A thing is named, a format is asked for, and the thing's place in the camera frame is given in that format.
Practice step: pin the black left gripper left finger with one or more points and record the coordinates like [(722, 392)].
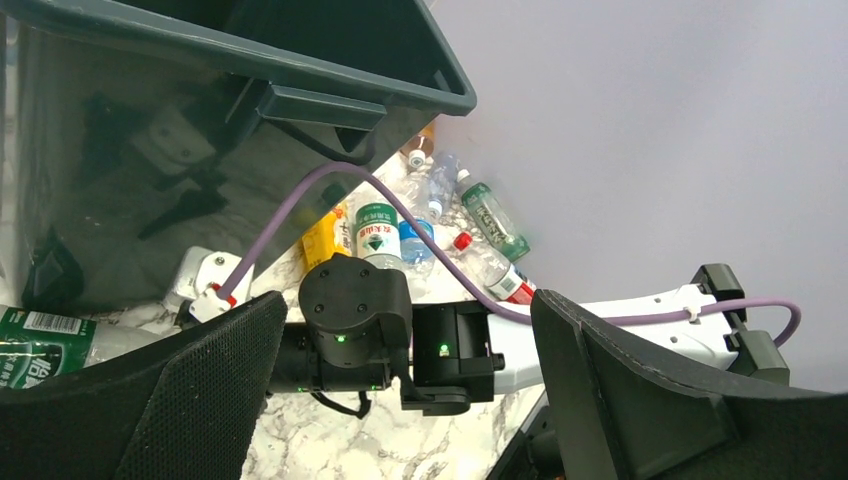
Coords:
[(184, 407)]

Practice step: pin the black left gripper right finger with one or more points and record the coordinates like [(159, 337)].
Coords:
[(625, 408)]

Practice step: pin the clear bottle dark green label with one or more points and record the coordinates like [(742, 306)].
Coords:
[(37, 346)]

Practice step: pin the yellow juice bottle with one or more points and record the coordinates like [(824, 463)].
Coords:
[(329, 236)]

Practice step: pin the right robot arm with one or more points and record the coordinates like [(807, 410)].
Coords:
[(362, 334)]

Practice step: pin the dark green plastic bin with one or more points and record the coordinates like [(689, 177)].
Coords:
[(132, 131)]

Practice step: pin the red cap bottle right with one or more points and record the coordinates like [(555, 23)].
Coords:
[(494, 271)]

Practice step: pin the clear bottle blue label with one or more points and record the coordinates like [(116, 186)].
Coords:
[(417, 257)]

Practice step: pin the green tea bottle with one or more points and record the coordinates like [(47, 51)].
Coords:
[(491, 217)]

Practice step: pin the clear bottle green white label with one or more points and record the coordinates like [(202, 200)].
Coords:
[(376, 235)]

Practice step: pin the crumpled clear bottle white cap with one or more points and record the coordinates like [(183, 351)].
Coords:
[(432, 196)]

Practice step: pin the amber tea bottle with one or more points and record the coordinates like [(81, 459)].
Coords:
[(419, 148)]

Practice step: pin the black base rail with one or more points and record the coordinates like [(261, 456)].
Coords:
[(533, 452)]

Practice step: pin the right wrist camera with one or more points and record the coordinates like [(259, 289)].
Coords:
[(202, 272)]

